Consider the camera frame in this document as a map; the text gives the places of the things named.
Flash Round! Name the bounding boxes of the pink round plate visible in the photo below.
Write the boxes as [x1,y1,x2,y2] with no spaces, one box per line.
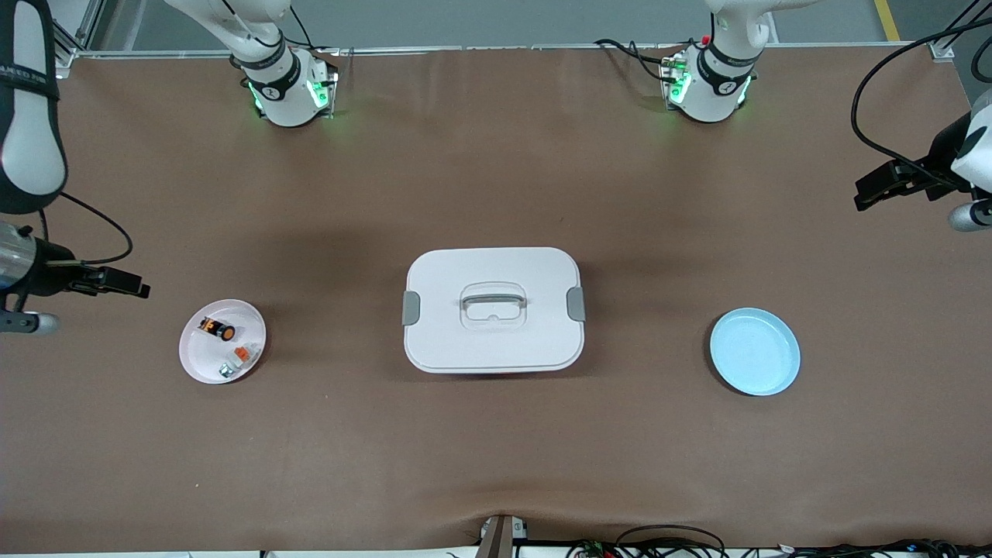
[178,298,267,386]

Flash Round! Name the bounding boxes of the light blue round plate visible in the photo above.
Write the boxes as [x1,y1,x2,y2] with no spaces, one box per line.
[709,307,801,397]

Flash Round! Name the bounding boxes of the white lidded storage box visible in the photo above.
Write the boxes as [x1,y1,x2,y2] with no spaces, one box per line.
[401,246,587,376]

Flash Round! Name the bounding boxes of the brown table mat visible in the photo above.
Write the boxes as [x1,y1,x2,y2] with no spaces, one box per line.
[0,45,992,553]

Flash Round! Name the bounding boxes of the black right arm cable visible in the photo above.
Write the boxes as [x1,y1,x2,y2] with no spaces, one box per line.
[39,190,134,266]

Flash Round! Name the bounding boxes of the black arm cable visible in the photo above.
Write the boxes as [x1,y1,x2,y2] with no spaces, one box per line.
[851,15,992,191]
[39,190,134,266]

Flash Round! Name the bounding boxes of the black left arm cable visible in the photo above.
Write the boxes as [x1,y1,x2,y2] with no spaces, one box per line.
[851,15,992,191]

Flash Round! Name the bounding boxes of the aluminium frame post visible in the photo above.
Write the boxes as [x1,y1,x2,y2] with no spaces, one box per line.
[928,0,992,63]
[43,0,105,82]

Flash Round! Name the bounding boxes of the black left base cable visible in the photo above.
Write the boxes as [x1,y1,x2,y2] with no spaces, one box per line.
[594,37,687,84]

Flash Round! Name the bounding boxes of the black base cable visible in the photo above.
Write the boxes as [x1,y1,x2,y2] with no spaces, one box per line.
[594,37,687,84]
[288,6,342,57]

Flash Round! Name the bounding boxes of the black right base cable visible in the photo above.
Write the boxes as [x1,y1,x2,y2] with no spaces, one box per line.
[288,6,342,57]

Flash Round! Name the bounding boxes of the grey box handle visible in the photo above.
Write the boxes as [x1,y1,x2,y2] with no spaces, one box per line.
[460,291,529,312]

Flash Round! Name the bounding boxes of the black cable loop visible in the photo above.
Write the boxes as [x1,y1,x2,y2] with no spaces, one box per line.
[616,525,727,558]

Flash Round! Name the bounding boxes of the aluminium table edge rail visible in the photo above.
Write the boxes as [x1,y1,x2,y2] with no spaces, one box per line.
[74,43,942,59]

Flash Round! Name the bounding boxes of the aluminium frame rail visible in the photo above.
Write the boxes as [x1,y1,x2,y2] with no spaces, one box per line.
[477,513,531,558]

